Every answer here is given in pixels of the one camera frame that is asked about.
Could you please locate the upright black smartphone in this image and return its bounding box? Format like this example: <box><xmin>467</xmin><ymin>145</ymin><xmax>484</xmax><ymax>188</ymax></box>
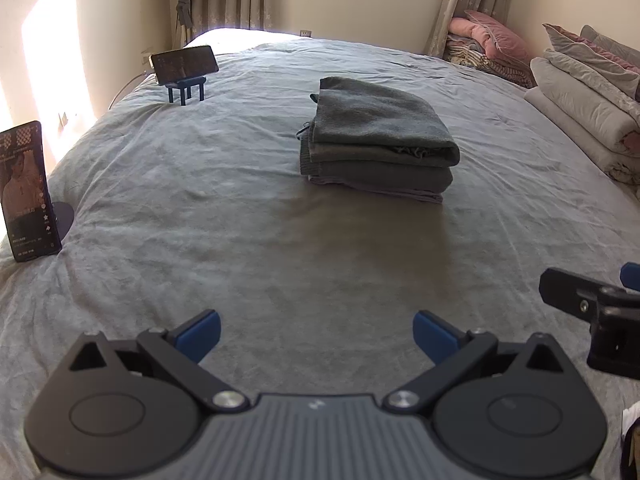
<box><xmin>0</xmin><ymin>121</ymin><xmax>63</xmax><ymax>263</ymax></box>

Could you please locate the folded grey knit garment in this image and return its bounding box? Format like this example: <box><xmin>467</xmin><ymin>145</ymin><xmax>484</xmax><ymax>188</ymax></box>
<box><xmin>299</xmin><ymin>130</ymin><xmax>453</xmax><ymax>193</ymax></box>

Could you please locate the grey ruffled-collar sweater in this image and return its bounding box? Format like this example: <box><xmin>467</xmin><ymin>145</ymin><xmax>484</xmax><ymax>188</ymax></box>
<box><xmin>309</xmin><ymin>76</ymin><xmax>461</xmax><ymax>167</ymax></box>

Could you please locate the blue chair-shaped phone stand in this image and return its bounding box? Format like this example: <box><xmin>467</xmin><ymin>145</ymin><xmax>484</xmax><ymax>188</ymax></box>
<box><xmin>166</xmin><ymin>76</ymin><xmax>207</xmax><ymax>107</ymax></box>

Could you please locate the white charging cable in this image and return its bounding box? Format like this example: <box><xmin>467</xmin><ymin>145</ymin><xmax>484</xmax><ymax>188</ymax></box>
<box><xmin>107</xmin><ymin>70</ymin><xmax>156</xmax><ymax>111</ymax></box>

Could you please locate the sideways black smartphone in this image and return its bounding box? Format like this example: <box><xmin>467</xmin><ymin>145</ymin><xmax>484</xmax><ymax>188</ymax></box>
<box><xmin>150</xmin><ymin>45</ymin><xmax>219</xmax><ymax>86</ymax></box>

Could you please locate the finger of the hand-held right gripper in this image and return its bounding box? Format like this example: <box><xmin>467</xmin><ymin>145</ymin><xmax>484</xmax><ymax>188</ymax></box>
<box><xmin>539</xmin><ymin>268</ymin><xmax>618</xmax><ymax>328</ymax></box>
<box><xmin>620</xmin><ymin>262</ymin><xmax>640</xmax><ymax>293</ymax></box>

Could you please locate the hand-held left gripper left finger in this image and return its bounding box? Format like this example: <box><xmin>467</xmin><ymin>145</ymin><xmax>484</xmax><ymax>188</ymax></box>
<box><xmin>67</xmin><ymin>309</ymin><xmax>251</xmax><ymax>415</ymax></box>

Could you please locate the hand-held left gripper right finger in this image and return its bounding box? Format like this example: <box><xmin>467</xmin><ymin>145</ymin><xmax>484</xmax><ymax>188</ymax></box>
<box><xmin>382</xmin><ymin>310</ymin><xmax>568</xmax><ymax>413</ymax></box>

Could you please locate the folded grey quilt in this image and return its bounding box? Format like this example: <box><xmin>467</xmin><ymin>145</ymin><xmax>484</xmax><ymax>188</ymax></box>
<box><xmin>542</xmin><ymin>49</ymin><xmax>640</xmax><ymax>111</ymax></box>

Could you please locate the grey pink-trimmed pillow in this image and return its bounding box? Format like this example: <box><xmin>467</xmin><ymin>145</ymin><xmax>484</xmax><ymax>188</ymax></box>
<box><xmin>542</xmin><ymin>22</ymin><xmax>640</xmax><ymax>73</ymax></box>

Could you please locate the round black phone stand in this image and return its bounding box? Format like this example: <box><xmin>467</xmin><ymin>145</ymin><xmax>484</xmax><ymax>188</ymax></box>
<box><xmin>50</xmin><ymin>201</ymin><xmax>76</xmax><ymax>238</ymax></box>

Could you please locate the striped folded bedding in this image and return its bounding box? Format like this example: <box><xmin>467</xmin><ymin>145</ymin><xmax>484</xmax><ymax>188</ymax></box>
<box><xmin>445</xmin><ymin>35</ymin><xmax>538</xmax><ymax>88</ymax></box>

